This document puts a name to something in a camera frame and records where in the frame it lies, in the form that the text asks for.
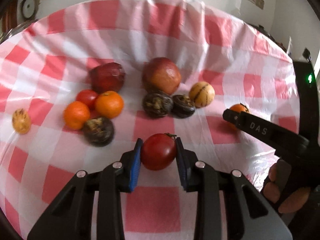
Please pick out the right hand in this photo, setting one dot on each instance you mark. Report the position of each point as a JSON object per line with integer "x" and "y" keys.
{"x": 284, "y": 189}

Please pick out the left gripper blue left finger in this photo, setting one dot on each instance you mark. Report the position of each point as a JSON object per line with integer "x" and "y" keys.
{"x": 135, "y": 164}

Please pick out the large pomegranate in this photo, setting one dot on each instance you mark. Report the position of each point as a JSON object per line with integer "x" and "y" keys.
{"x": 161, "y": 74}

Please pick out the red white checkered tablecloth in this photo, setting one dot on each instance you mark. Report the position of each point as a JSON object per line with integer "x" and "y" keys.
{"x": 80, "y": 86}

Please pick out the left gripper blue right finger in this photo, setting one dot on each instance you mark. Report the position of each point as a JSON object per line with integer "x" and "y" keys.
{"x": 182, "y": 168}

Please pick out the large orange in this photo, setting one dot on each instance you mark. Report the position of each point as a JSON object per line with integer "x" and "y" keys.
{"x": 238, "y": 112}

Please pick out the large red tomato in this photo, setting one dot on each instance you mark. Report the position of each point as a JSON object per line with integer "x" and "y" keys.
{"x": 158, "y": 151}

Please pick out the large yellow striped melon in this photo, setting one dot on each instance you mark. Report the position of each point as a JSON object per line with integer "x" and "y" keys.
{"x": 202, "y": 94}

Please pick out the round wall gauge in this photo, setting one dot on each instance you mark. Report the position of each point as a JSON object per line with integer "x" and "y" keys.
{"x": 29, "y": 9}

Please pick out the dark red apple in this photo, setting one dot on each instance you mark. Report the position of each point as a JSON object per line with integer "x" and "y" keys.
{"x": 107, "y": 77}

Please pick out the small yellow striped melon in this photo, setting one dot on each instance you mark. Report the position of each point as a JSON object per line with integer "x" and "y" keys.
{"x": 21, "y": 121}

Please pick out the dark mangosteen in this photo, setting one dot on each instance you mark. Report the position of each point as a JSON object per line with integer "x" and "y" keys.
{"x": 183, "y": 107}
{"x": 99, "y": 131}
{"x": 157, "y": 104}

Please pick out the small orange mandarin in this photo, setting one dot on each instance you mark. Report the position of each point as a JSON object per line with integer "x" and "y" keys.
{"x": 109, "y": 104}

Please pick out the dark mangosteen front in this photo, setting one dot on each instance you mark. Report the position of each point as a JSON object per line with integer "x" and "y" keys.
{"x": 99, "y": 131}

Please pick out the small red tomato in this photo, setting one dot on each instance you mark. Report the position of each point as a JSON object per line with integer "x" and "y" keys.
{"x": 87, "y": 97}

